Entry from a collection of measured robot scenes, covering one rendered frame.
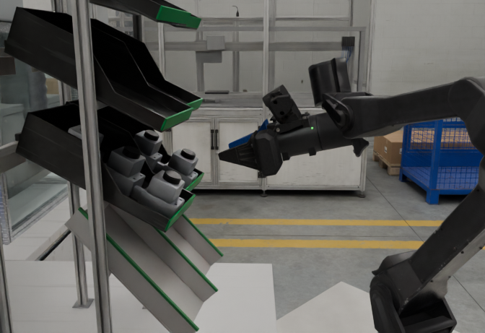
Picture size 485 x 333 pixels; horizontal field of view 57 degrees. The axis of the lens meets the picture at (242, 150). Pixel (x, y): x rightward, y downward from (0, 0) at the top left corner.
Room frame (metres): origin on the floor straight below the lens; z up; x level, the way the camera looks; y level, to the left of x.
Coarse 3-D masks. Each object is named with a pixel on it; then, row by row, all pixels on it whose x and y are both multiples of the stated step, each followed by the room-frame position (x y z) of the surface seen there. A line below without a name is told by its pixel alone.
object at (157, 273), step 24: (72, 216) 0.70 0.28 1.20; (120, 216) 0.82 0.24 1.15; (120, 240) 0.76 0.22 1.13; (144, 240) 0.81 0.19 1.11; (168, 240) 0.80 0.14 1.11; (120, 264) 0.68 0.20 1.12; (144, 264) 0.76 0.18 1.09; (168, 264) 0.80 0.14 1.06; (192, 264) 0.79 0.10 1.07; (144, 288) 0.68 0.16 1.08; (168, 288) 0.75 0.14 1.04; (192, 288) 0.79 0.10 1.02; (216, 288) 0.78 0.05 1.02; (168, 312) 0.67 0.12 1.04; (192, 312) 0.74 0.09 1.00
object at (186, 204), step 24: (48, 120) 0.77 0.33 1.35; (72, 120) 0.83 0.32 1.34; (24, 144) 0.71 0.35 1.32; (48, 144) 0.70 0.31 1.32; (72, 144) 0.69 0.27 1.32; (120, 144) 0.82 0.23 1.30; (48, 168) 0.70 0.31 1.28; (72, 168) 0.70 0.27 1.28; (144, 168) 0.81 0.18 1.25; (120, 192) 0.68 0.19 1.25; (144, 216) 0.67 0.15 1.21
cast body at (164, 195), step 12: (156, 180) 0.70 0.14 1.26; (168, 180) 0.70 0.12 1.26; (180, 180) 0.71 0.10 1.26; (132, 192) 0.72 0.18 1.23; (144, 192) 0.70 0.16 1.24; (156, 192) 0.70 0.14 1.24; (168, 192) 0.69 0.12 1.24; (144, 204) 0.70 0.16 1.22; (156, 204) 0.70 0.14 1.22; (168, 204) 0.69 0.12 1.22; (180, 204) 0.71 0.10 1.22; (168, 216) 0.69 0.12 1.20
